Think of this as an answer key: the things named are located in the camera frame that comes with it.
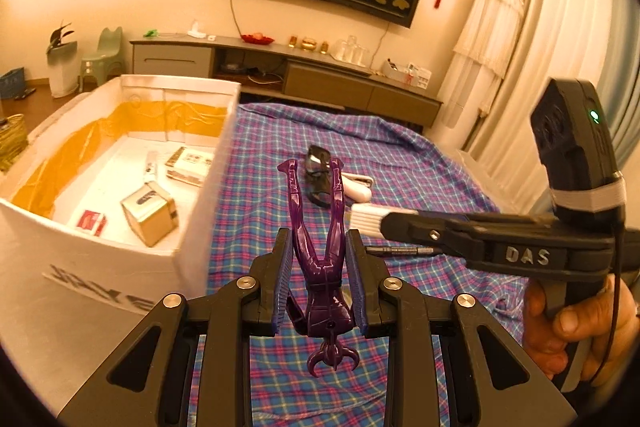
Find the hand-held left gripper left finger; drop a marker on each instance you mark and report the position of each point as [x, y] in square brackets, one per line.
[285, 287]

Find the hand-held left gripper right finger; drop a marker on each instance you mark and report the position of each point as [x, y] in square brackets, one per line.
[356, 292]

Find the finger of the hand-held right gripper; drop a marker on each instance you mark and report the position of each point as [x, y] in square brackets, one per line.
[500, 216]
[425, 229]

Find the purple action figure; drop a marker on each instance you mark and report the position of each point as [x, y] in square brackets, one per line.
[325, 292]

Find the white oval case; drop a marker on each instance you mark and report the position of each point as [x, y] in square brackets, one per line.
[357, 189]

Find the black sunglasses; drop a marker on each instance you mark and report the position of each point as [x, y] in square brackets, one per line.
[316, 159]

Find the small kraft paper box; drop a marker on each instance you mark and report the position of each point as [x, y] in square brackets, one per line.
[150, 217]

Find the white patterned card deck box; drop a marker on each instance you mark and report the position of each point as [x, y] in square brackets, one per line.
[192, 162]

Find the small white tube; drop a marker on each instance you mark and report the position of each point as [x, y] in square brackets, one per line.
[151, 167]

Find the white cardboard box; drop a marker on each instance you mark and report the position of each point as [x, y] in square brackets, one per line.
[100, 267]

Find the red and white card box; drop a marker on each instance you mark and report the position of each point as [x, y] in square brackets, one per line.
[90, 221]

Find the person's right hand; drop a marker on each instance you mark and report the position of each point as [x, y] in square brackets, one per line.
[620, 322]

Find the black pen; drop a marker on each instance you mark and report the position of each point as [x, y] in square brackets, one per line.
[395, 250]

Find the plaid blanket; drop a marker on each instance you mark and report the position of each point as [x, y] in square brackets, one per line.
[425, 167]

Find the cream curtain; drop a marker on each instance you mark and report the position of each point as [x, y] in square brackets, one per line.
[560, 32]

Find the standing air conditioner lace cover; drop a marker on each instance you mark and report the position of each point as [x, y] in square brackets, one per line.
[485, 32]

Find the white desk organizer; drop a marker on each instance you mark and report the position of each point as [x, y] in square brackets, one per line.
[406, 74]

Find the long grey television cabinet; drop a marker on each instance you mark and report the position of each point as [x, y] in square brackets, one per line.
[330, 82]

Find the group of glass cups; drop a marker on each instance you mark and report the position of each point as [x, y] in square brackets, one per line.
[350, 52]

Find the gold censer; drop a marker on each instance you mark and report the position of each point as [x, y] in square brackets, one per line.
[308, 44]

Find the red fruit plate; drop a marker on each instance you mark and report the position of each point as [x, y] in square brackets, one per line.
[257, 39]

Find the small white figurine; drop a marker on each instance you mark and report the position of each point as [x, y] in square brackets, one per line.
[197, 31]

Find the small green toy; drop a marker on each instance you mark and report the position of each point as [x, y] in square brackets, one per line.
[151, 33]

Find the green plastic chair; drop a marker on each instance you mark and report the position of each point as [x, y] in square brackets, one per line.
[102, 57]

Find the potted plant in white pot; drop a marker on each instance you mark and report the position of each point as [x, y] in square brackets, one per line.
[64, 72]

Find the blue plastic crate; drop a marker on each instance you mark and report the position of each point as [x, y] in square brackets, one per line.
[12, 84]

